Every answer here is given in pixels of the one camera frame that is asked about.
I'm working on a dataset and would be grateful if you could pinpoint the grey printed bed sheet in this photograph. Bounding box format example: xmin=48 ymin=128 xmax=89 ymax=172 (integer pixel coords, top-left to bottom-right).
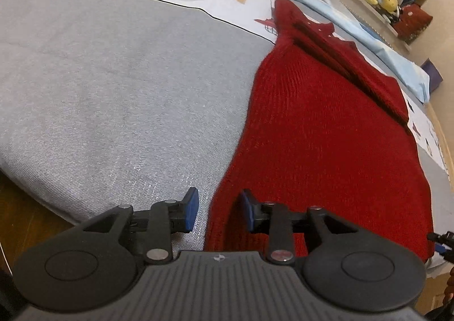
xmin=0 ymin=0 xmax=454 ymax=272

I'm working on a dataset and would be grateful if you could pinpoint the wooden bed frame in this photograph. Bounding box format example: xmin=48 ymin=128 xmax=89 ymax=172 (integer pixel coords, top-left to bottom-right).
xmin=0 ymin=101 xmax=454 ymax=272

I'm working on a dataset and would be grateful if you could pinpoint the red printed cushion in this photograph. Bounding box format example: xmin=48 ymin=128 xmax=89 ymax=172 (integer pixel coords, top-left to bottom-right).
xmin=393 ymin=5 xmax=434 ymax=40

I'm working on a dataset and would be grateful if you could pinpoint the dark red knit sweater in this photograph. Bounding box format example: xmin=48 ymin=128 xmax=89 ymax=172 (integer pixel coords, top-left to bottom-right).
xmin=203 ymin=0 xmax=435 ymax=261

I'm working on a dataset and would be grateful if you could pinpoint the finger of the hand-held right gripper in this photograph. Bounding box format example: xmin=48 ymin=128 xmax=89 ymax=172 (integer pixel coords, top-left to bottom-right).
xmin=426 ymin=231 xmax=454 ymax=262

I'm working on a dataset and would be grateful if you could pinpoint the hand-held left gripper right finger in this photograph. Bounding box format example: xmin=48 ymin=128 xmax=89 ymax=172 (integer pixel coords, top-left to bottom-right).
xmin=237 ymin=189 xmax=359 ymax=265

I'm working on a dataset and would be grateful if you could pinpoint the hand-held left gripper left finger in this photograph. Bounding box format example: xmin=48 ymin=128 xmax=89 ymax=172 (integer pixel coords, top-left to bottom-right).
xmin=80 ymin=187 xmax=200 ymax=265

